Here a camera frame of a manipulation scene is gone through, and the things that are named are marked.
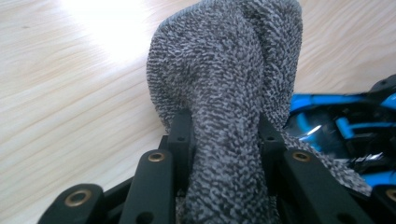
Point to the blue toy car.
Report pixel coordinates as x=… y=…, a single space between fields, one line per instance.
x=342 y=130

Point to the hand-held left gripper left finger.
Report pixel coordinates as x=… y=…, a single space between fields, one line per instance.
x=183 y=149

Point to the grey terry cloth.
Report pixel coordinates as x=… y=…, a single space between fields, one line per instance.
x=224 y=93

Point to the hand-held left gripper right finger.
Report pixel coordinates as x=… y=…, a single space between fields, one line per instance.
x=269 y=152

